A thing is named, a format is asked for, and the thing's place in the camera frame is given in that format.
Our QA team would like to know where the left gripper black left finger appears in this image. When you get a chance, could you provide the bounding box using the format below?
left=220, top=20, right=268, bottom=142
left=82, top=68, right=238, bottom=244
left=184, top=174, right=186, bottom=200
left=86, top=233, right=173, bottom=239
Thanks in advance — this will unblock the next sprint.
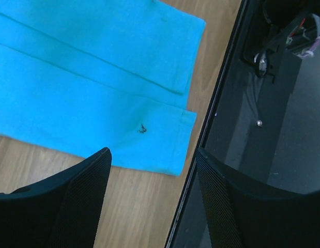
left=0, top=148, right=112, bottom=247

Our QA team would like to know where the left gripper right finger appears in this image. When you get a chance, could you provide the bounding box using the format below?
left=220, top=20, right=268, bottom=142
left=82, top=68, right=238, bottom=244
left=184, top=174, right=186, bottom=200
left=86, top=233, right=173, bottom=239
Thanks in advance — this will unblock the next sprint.
left=195, top=148, right=320, bottom=247

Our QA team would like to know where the cyan polo t shirt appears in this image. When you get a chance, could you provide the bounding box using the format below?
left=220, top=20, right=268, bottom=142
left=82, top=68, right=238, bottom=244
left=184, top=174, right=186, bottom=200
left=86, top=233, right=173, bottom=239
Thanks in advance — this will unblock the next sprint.
left=0, top=1, right=206, bottom=176

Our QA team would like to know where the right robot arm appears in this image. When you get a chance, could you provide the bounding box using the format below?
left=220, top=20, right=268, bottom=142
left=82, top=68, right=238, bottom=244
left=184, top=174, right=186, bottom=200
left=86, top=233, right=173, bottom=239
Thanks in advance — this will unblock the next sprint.
left=262, top=1, right=320, bottom=29

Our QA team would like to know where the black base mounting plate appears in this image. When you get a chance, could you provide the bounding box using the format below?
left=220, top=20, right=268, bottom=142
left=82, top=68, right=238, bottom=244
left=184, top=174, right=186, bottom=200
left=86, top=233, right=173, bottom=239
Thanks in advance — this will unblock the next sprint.
left=165, top=1, right=320, bottom=247

